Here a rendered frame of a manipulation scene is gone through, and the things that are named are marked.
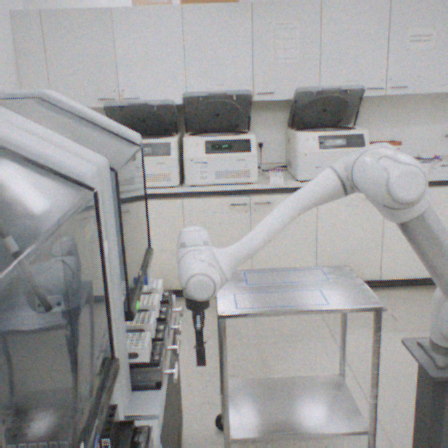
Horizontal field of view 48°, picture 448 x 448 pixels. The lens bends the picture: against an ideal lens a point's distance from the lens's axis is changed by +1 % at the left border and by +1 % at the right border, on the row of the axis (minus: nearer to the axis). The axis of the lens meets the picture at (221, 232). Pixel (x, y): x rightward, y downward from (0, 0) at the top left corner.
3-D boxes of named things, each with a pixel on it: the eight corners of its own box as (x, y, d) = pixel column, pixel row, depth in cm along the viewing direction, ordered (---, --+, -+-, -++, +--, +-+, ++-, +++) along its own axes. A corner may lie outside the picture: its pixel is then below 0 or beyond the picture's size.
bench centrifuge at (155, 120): (105, 191, 372) (95, 101, 355) (120, 177, 432) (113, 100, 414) (179, 188, 372) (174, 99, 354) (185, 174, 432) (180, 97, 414)
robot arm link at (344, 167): (323, 159, 149) (338, 165, 136) (377, 130, 149) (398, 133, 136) (340, 197, 153) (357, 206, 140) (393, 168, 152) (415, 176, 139)
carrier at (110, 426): (112, 425, 122) (109, 403, 120) (120, 424, 122) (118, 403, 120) (103, 459, 111) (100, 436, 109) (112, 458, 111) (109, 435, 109)
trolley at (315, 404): (218, 502, 202) (209, 315, 179) (215, 427, 246) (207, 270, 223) (383, 492, 204) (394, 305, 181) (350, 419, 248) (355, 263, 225)
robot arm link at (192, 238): (177, 272, 153) (178, 288, 141) (174, 223, 149) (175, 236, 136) (212, 269, 154) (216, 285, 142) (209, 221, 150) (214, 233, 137)
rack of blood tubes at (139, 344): (49, 371, 150) (46, 353, 148) (58, 354, 160) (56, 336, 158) (149, 365, 151) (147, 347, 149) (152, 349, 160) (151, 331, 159)
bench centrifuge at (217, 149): (184, 187, 373) (179, 92, 354) (186, 174, 433) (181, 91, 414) (259, 184, 375) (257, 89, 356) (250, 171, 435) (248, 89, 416)
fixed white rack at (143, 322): (63, 346, 165) (61, 329, 163) (71, 331, 174) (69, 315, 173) (154, 341, 165) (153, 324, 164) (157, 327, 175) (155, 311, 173)
